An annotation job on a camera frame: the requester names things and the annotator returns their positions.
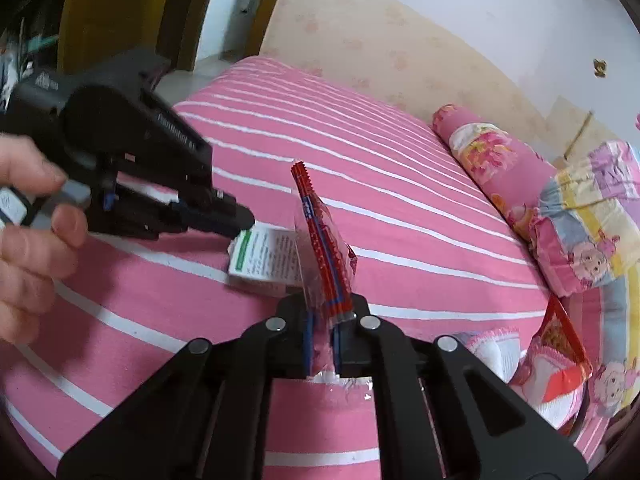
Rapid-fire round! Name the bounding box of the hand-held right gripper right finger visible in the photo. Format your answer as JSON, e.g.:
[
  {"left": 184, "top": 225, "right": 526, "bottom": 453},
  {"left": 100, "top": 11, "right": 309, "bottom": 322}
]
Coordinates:
[{"left": 331, "top": 296, "right": 589, "bottom": 480}]

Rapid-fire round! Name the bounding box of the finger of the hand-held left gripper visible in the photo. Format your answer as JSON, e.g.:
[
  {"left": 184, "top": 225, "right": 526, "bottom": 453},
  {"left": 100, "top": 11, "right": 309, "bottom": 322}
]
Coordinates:
[
  {"left": 89, "top": 184, "right": 222, "bottom": 242},
  {"left": 170, "top": 188, "right": 257, "bottom": 237}
]

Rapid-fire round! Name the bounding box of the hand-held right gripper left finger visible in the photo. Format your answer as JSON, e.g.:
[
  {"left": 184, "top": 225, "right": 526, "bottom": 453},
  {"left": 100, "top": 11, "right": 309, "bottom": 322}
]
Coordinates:
[{"left": 56, "top": 294, "right": 316, "bottom": 480}]

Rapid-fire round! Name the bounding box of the white green striped paper box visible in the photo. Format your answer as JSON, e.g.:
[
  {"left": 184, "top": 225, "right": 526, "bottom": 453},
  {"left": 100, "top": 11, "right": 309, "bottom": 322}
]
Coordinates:
[{"left": 227, "top": 225, "right": 307, "bottom": 297}]

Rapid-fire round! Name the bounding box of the clear red striped wrapper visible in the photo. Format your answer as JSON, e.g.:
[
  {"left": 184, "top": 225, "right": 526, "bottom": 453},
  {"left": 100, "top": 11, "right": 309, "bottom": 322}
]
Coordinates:
[{"left": 291, "top": 160, "right": 377, "bottom": 403}]

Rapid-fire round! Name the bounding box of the red snack bag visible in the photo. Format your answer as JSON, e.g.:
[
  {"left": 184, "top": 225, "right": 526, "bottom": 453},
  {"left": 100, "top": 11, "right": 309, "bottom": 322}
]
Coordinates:
[{"left": 514, "top": 294, "right": 594, "bottom": 437}]

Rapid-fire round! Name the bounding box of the person's left hand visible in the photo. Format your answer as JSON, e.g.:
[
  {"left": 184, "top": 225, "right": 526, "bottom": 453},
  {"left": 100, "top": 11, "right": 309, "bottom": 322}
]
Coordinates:
[{"left": 0, "top": 133, "right": 91, "bottom": 347}]

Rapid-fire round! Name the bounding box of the dark cluttered shelf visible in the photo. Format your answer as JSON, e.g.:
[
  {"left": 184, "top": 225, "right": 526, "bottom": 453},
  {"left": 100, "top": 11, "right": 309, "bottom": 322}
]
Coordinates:
[{"left": 0, "top": 0, "right": 68, "bottom": 111}]

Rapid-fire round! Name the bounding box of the pink striped bed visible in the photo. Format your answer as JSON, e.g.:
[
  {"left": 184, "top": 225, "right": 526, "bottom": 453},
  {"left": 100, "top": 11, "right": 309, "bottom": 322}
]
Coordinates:
[{"left": 0, "top": 55, "right": 616, "bottom": 480}]

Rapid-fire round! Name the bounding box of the pink printed bolster pillow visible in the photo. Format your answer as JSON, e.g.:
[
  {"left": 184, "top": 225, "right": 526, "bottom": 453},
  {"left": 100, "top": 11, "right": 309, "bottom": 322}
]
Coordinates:
[{"left": 431, "top": 104, "right": 559, "bottom": 242}]

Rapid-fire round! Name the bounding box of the colourful patchwork pillow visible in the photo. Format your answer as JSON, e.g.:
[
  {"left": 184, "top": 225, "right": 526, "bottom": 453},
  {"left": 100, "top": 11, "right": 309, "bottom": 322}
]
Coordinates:
[{"left": 457, "top": 139, "right": 640, "bottom": 461}]

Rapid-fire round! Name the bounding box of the wooden door frame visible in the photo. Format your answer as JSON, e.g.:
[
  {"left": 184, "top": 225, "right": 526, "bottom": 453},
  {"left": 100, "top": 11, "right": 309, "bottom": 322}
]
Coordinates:
[{"left": 56, "top": 0, "right": 297, "bottom": 74}]

